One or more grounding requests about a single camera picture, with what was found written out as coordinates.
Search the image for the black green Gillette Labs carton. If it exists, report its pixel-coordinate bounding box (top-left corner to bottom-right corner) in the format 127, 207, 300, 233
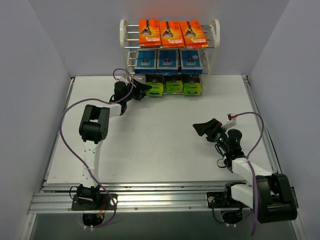
164, 74, 183, 94

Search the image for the Harry's blade cartridge pack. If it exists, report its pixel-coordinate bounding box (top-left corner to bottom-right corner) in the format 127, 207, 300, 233
156, 49, 179, 76

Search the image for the small orange Gillette razor box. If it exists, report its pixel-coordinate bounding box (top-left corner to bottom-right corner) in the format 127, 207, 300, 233
138, 19, 162, 47

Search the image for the grey Harry's box blue razor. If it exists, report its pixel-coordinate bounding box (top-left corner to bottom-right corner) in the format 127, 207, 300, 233
179, 49, 203, 75

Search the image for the orange Gillette Fusion5 razor box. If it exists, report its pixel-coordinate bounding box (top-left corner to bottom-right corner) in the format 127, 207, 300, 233
179, 20, 209, 49

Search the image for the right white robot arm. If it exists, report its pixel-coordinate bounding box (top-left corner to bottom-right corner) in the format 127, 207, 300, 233
193, 114, 298, 224

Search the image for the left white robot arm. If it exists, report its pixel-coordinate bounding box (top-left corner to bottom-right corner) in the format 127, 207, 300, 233
75, 79, 152, 210

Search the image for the white chrome-bar shelf rack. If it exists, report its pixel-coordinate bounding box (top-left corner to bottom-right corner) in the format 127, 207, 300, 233
119, 19, 221, 97

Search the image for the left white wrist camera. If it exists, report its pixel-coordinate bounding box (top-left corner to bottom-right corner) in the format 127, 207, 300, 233
117, 75, 130, 84

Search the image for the aluminium rail base frame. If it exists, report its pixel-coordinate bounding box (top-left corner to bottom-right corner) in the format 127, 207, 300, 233
29, 75, 280, 214

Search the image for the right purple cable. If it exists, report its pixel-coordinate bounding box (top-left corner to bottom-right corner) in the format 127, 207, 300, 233
222, 111, 265, 237

